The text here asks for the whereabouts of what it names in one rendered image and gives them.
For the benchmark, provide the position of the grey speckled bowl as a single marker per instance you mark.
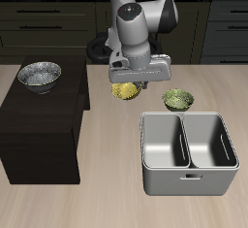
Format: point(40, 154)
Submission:
point(39, 76)

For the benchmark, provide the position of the green bowl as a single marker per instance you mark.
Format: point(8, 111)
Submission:
point(178, 99)

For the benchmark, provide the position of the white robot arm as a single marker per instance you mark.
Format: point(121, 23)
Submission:
point(132, 34)

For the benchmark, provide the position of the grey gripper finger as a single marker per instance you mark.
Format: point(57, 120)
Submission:
point(145, 84)

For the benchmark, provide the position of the dark grey drawer cupboard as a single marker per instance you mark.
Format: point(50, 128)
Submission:
point(226, 31)

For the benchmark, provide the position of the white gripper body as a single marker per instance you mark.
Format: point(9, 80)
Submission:
point(151, 71)

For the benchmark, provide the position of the dark wooden cabinet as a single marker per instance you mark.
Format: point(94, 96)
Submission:
point(42, 125)

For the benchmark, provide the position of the white two-bin basket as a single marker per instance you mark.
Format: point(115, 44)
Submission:
point(190, 154)

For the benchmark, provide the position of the yellow bowl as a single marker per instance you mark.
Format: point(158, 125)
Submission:
point(126, 91)

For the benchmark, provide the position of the dark olive kitchen cupboard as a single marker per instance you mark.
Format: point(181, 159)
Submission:
point(48, 34)

